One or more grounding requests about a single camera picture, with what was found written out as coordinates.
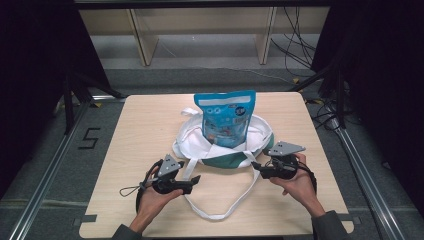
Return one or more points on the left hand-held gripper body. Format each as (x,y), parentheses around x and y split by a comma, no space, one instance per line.
(168,176)

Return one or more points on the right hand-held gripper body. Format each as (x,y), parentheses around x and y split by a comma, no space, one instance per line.
(281,160)

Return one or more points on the white and green tote bag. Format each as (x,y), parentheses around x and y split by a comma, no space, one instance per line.
(196,145)

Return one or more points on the blue snack pouch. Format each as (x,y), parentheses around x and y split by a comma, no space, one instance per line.
(226,118)

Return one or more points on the person's right hand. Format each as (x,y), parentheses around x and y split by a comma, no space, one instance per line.
(300,186)

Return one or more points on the person's left hand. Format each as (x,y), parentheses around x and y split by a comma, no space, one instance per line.
(150,203)

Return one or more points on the black metal stand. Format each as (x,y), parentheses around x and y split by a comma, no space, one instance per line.
(71,100)
(336,90)

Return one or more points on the black curtain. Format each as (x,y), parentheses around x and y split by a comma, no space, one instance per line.
(33,83)
(383,83)

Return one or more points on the light wooden shelf unit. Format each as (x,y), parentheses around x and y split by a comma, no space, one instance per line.
(200,30)

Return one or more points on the aluminium floor rail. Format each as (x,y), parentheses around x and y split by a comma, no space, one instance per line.
(50,170)
(366,180)

